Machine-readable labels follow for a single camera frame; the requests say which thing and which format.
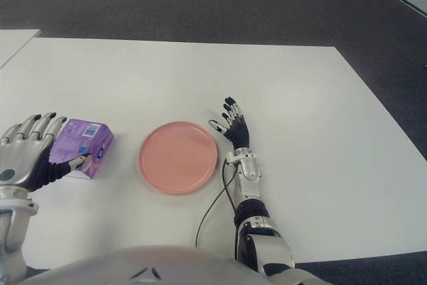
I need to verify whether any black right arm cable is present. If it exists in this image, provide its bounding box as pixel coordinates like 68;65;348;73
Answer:
194;160;242;262

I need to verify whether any purple tissue paper pack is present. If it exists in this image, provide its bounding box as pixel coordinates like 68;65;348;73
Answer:
48;117;116;181

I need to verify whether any pink round plate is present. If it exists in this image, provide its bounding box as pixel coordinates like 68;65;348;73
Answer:
138;120;220;196

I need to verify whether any silver robot torso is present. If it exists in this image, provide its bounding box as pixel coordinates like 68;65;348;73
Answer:
19;246;268;285

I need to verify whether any right robot hand black palm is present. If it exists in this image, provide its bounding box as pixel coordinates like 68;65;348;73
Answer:
208;96;252;151

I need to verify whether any left robot hand silver back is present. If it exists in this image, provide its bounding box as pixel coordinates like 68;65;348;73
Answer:
0;112;94;194

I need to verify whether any white laminate table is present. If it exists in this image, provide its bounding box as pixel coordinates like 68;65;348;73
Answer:
0;29;41;69

